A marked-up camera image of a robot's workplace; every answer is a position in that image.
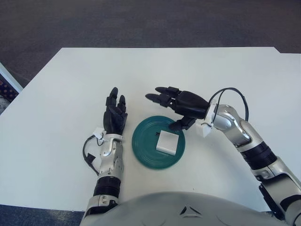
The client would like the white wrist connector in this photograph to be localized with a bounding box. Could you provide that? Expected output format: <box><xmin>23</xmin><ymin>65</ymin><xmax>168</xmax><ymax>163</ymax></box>
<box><xmin>93</xmin><ymin>127</ymin><xmax>106</xmax><ymax>142</ymax></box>
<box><xmin>196</xmin><ymin>100</ymin><xmax>217</xmax><ymax>138</ymax></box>

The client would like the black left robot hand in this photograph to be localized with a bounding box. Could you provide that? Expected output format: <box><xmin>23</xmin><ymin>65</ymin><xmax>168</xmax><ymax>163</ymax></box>
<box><xmin>103</xmin><ymin>87</ymin><xmax>128</xmax><ymax>136</ymax></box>

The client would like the white square charger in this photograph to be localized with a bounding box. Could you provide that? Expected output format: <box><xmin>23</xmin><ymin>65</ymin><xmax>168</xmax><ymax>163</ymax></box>
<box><xmin>154</xmin><ymin>131</ymin><xmax>180</xmax><ymax>155</ymax></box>

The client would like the patterned rug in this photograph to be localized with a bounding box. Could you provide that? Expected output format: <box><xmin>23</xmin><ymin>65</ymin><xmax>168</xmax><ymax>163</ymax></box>
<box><xmin>0</xmin><ymin>73</ymin><xmax>19</xmax><ymax>114</ymax></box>

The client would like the white left wrist connector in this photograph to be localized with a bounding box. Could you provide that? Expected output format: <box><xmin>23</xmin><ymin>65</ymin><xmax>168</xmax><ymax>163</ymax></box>
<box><xmin>93</xmin><ymin>127</ymin><xmax>106</xmax><ymax>142</ymax></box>

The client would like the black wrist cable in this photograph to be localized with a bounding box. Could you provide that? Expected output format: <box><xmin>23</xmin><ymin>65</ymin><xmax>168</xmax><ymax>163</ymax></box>
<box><xmin>210</xmin><ymin>88</ymin><xmax>249</xmax><ymax>121</ymax></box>
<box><xmin>82</xmin><ymin>136</ymin><xmax>102</xmax><ymax>176</ymax></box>

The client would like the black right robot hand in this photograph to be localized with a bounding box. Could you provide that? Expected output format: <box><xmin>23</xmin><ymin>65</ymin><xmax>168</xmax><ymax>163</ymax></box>
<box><xmin>145</xmin><ymin>86</ymin><xmax>210</xmax><ymax>130</ymax></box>

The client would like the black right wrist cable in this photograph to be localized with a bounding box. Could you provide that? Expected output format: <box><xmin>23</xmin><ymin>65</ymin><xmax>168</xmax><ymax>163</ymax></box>
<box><xmin>210</xmin><ymin>88</ymin><xmax>249</xmax><ymax>121</ymax></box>

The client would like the white board frame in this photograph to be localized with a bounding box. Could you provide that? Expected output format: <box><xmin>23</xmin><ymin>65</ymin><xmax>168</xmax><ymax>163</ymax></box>
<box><xmin>0</xmin><ymin>62</ymin><xmax>24</xmax><ymax>95</ymax></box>

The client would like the round green plate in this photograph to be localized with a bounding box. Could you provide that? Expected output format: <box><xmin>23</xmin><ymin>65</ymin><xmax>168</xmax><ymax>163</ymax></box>
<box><xmin>131</xmin><ymin>115</ymin><xmax>186</xmax><ymax>170</ymax></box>

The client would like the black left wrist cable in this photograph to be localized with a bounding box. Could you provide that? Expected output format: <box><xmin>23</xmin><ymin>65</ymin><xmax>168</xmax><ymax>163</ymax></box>
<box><xmin>82</xmin><ymin>136</ymin><xmax>102</xmax><ymax>176</ymax></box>

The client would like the white right wrist connector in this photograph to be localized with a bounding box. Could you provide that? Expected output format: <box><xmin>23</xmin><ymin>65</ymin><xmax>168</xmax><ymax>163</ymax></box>
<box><xmin>196</xmin><ymin>100</ymin><xmax>217</xmax><ymax>138</ymax></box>

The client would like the grey robot torso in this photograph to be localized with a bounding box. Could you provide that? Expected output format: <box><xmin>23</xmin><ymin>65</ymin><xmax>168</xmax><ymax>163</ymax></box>
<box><xmin>79</xmin><ymin>191</ymin><xmax>297</xmax><ymax>226</ymax></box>

